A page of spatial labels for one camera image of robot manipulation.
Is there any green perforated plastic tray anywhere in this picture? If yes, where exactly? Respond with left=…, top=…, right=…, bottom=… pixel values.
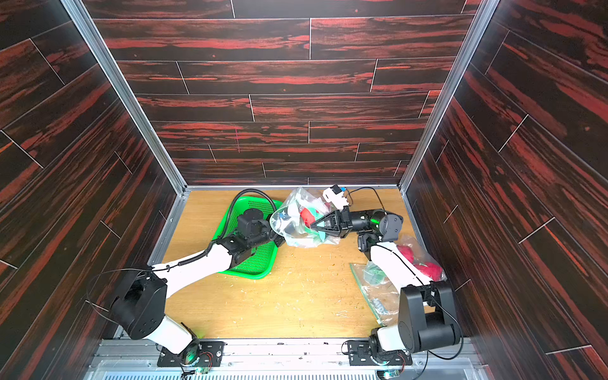
left=212, top=188, right=284, bottom=280

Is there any clear zip-top bag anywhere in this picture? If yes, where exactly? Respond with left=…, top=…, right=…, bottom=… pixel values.
left=270, top=187, right=340, bottom=249
left=350, top=235, right=439, bottom=326

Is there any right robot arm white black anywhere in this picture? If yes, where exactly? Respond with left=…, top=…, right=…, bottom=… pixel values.
left=310, top=207, right=464, bottom=364

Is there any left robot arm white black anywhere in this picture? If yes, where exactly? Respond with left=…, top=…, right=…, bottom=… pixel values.
left=109, top=223, right=285, bottom=356

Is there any dragon fruit in near bag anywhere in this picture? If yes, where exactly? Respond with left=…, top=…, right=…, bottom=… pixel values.
left=397, top=245, right=446, bottom=283

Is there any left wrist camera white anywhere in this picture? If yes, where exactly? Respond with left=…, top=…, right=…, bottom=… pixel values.
left=237, top=208, right=269, bottom=238

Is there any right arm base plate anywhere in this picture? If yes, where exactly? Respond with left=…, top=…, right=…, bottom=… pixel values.
left=340, top=339, right=413, bottom=367

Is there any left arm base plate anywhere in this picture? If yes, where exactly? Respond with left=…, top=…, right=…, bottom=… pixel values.
left=157, top=340, right=226, bottom=369

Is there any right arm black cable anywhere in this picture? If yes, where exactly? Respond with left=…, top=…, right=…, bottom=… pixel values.
left=346, top=186, right=464, bottom=380

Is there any aluminium front rail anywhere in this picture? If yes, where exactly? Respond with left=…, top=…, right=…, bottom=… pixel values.
left=84, top=338, right=492, bottom=379

